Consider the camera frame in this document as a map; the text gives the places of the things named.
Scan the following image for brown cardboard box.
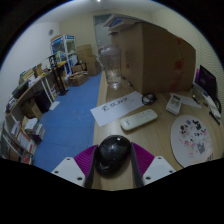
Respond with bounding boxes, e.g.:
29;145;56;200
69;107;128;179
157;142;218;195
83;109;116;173
21;98;43;120

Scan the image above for large cardboard box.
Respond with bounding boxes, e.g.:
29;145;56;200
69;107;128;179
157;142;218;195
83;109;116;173
109;21;197;96

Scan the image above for white paper sheet with writing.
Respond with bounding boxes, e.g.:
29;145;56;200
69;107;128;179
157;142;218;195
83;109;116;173
89;90;145;128

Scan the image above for open cardboard box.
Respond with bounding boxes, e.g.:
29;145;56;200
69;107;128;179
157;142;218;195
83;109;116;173
67;71;90;88

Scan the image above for round white printed mouse pad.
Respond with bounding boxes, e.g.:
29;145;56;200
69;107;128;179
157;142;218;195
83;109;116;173
170;114;214;169

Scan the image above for white remote control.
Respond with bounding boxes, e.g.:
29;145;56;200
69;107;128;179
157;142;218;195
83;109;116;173
119;108;159;132

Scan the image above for black computer mouse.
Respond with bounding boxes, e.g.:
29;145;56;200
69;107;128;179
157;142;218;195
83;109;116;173
94;134;132;178

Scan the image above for black bin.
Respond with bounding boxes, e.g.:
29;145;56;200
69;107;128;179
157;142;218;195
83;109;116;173
34;89;52;114

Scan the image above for small white calculator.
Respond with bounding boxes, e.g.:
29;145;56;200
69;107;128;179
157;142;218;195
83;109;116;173
165;94;183;116

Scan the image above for wooden desk with clutter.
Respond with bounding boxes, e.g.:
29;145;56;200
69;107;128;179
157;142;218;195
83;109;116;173
6;61;68;114

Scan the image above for plain white paper sheet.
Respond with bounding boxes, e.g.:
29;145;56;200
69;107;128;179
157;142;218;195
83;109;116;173
169;92;203;109

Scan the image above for shelf unit with books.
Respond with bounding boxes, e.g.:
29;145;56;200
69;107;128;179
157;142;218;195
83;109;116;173
0;111;46;165

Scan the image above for dark screen monitor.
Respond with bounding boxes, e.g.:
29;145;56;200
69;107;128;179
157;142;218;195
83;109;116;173
194;64;218;101

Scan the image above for blue white glass cabinet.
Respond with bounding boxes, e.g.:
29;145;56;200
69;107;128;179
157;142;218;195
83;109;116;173
50;34;78;76

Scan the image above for stacked cardboard boxes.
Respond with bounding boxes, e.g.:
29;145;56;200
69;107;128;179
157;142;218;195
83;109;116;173
75;44;103;77

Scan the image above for grey door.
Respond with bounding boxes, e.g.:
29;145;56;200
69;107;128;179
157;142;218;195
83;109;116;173
93;13;114;48

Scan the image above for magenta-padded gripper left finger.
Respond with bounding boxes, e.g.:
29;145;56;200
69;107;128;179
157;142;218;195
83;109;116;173
51;144;99;188

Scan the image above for black metal stand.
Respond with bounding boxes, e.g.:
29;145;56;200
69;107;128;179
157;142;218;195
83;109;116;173
47;53;69;97

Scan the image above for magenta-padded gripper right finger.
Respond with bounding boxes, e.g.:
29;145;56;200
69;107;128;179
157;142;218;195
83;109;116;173
129;142;177;188

